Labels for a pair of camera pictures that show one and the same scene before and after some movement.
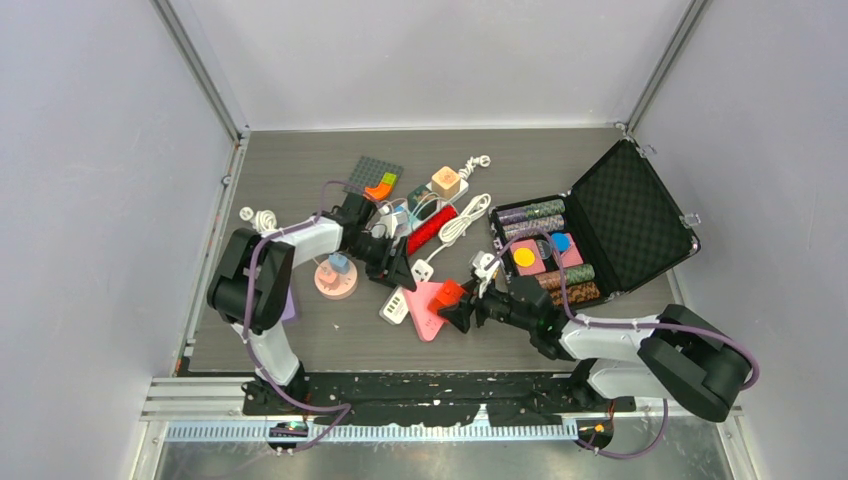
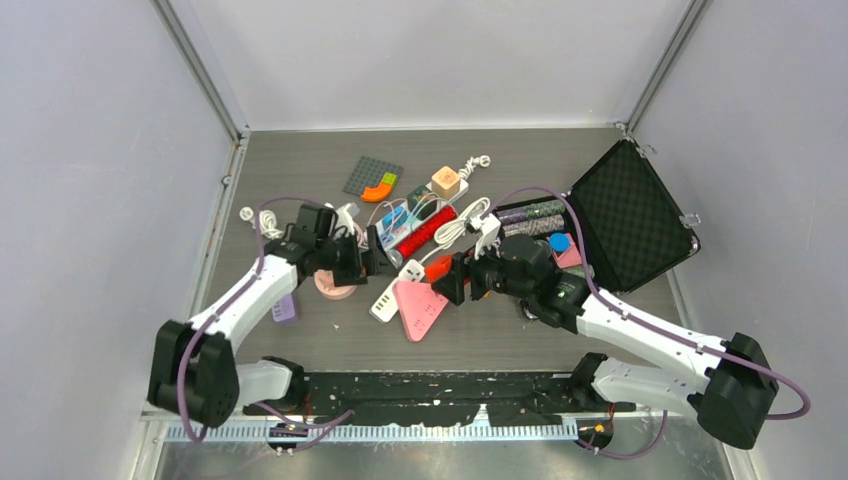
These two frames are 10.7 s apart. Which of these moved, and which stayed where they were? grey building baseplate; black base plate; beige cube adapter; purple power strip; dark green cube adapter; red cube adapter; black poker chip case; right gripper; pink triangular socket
Moved: pink triangular socket; right gripper; red cube adapter
Stayed: dark green cube adapter; beige cube adapter; black poker chip case; black base plate; purple power strip; grey building baseplate
